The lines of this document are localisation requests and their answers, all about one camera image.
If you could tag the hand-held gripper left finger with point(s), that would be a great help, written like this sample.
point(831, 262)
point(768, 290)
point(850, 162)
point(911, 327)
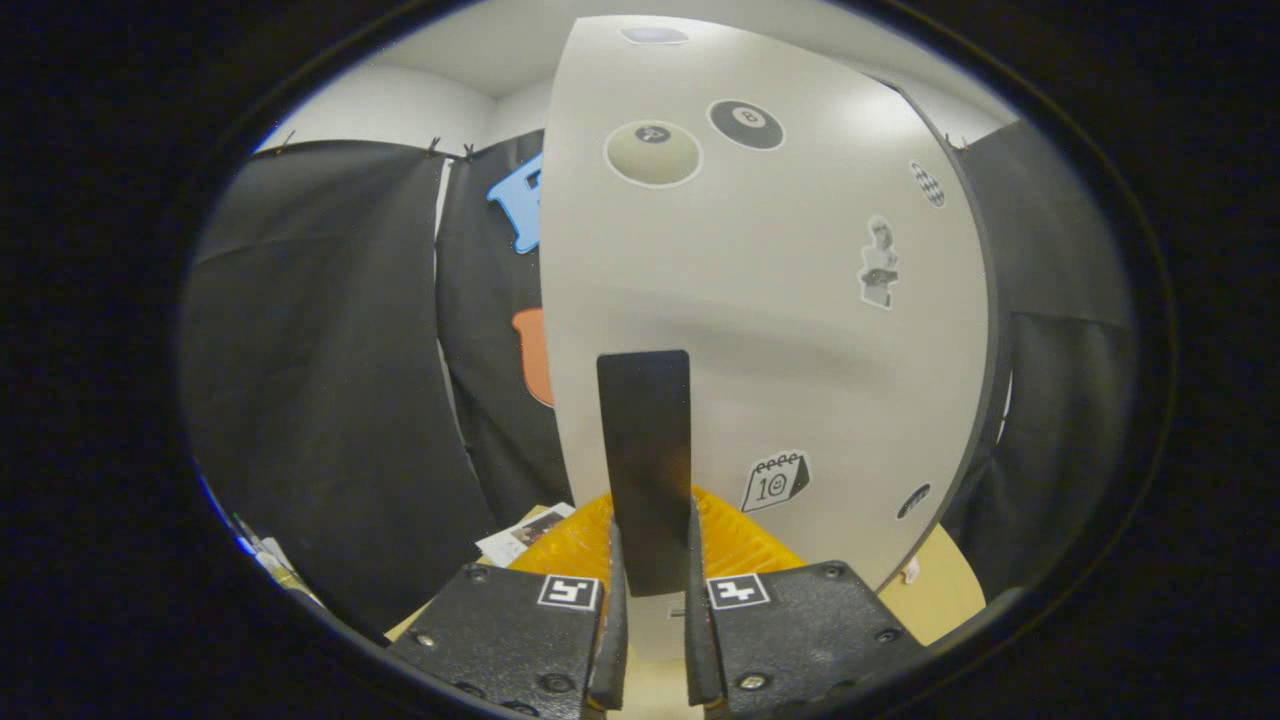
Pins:
point(612, 650)

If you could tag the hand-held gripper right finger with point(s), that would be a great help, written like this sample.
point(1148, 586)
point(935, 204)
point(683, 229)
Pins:
point(700, 650)

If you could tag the grey shoe cabinet door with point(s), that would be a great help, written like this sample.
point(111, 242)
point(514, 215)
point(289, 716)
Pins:
point(780, 350)

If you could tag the black backdrop cloth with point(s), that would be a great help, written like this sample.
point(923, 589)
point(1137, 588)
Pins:
point(320, 400)

